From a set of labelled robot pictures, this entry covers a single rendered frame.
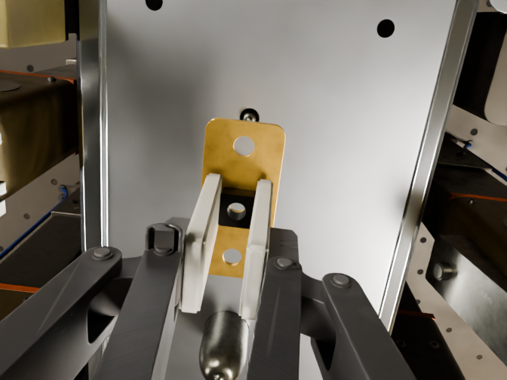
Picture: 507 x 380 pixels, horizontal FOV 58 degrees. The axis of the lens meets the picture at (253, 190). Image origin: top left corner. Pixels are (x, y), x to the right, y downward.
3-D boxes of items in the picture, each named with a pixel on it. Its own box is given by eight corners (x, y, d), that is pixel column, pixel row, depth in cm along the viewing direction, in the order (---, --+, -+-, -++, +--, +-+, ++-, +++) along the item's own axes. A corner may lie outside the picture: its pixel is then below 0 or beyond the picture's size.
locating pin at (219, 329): (247, 335, 35) (241, 403, 29) (206, 331, 35) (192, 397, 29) (252, 301, 34) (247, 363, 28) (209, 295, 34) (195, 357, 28)
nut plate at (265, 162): (265, 278, 25) (265, 290, 23) (195, 270, 25) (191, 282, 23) (287, 125, 22) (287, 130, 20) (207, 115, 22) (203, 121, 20)
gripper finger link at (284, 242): (262, 295, 14) (360, 308, 14) (268, 225, 19) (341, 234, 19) (257, 335, 15) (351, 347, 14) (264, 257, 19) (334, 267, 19)
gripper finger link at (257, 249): (247, 246, 15) (268, 249, 15) (258, 177, 22) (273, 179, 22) (238, 320, 16) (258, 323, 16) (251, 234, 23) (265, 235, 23)
